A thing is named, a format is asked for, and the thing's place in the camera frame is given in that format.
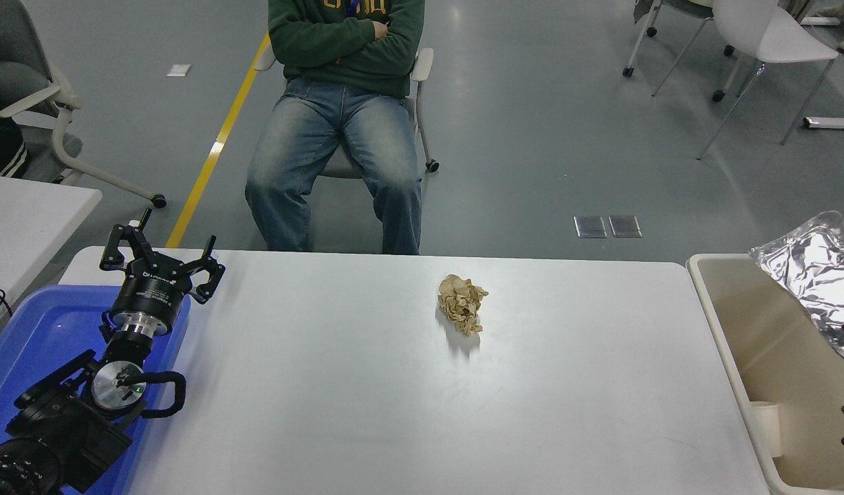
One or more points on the person's right hand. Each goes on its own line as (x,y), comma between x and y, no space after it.
(380,30)

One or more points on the grey office chair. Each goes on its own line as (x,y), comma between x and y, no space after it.
(9,41)

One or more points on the white chair with metal legs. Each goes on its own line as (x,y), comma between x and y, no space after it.
(779,34)

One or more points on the white paper cup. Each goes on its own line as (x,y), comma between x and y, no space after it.
(765,427)

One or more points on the white side table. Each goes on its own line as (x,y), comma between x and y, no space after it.
(23,220)

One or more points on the silver foil tray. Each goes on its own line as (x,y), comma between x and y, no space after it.
(820,275)

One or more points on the rolling chair with castors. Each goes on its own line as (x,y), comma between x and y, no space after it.
(683,7)

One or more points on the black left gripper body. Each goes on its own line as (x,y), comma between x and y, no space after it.
(150,292)

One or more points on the white floor bar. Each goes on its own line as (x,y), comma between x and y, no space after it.
(834,123)

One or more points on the silver floor socket cover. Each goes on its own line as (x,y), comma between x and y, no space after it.
(590,226)
(624,226)

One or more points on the tan paper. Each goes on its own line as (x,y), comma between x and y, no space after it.
(461,302)

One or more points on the large pale plastic bin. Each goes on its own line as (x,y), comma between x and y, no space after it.
(759,330)

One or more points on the blue plastic tray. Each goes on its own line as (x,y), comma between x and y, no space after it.
(43,330)

